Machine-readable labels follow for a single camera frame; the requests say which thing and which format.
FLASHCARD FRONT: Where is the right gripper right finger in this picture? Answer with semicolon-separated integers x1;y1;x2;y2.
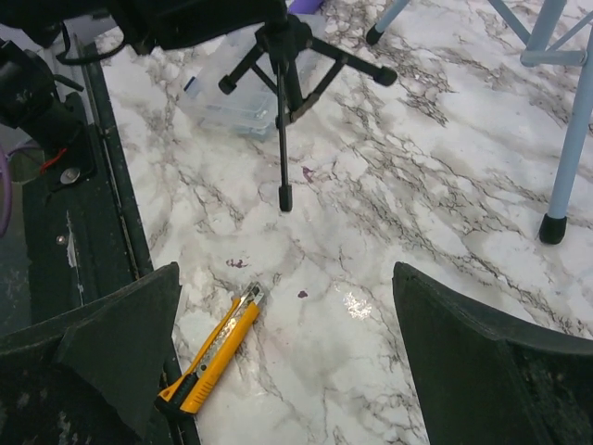
392;262;592;444

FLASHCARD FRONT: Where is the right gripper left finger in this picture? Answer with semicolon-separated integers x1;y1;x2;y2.
1;262;181;444

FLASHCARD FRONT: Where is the light blue music stand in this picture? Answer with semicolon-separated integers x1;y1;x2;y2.
365;1;592;245

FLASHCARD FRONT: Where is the purple microphone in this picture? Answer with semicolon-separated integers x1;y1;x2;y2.
288;0;324;15

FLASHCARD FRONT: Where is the black tripod mic stand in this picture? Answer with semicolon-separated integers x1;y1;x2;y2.
219;14;397;212

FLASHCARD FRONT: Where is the yellow utility knife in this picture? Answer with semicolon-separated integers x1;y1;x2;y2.
156;282;267;418

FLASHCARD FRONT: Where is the clear plastic screw box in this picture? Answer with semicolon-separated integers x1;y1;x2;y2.
181;13;325;143

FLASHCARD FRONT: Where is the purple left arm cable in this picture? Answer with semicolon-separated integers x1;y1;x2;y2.
0;143;41;237

